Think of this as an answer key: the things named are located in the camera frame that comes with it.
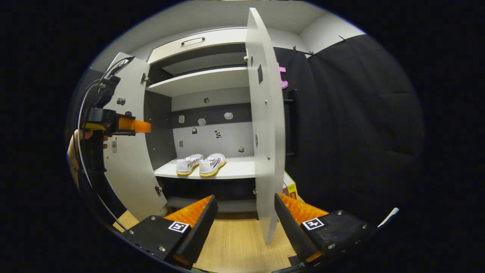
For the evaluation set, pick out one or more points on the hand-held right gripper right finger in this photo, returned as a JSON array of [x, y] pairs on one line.
[[291, 229]]

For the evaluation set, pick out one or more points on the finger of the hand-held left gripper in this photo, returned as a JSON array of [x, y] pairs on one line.
[[134, 125]]

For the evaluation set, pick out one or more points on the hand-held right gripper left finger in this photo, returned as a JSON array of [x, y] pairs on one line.
[[199, 231]]

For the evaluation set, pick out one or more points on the white shoe cabinet door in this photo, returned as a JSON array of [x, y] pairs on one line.
[[269, 113], [130, 170]]

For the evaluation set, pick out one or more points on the white shoe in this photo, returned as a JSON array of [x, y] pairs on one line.
[[188, 165], [212, 165]]

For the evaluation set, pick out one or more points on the white shoe cabinet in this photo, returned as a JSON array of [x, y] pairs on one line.
[[204, 81]]

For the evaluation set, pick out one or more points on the white cabinet drawer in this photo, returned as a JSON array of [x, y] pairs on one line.
[[212, 41]]

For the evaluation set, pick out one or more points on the yellow cardboard box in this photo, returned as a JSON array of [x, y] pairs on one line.
[[290, 189]]

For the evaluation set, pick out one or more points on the black backdrop cloth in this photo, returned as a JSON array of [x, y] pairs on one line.
[[360, 113]]

